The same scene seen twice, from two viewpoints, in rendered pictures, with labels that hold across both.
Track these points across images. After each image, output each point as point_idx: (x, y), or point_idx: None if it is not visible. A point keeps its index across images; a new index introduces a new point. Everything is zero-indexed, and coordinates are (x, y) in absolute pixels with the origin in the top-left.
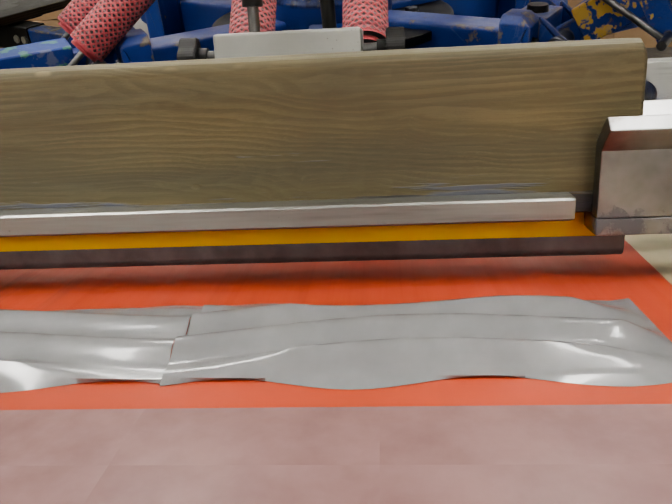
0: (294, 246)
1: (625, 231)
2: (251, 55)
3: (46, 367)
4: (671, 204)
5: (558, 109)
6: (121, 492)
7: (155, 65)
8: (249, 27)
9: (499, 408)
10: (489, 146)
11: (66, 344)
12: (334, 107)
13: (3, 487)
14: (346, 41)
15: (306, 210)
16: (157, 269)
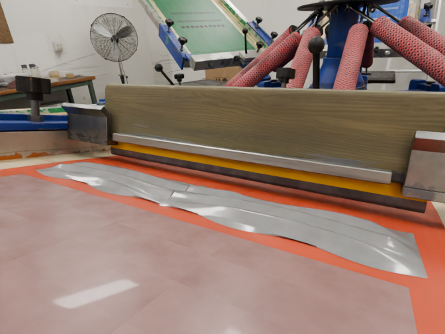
0: (252, 173)
1: (421, 197)
2: None
3: (127, 188)
4: None
5: (391, 125)
6: (108, 230)
7: (210, 87)
8: None
9: (289, 254)
10: (349, 139)
11: (139, 183)
12: (277, 111)
13: (77, 217)
14: None
15: (254, 155)
16: (200, 173)
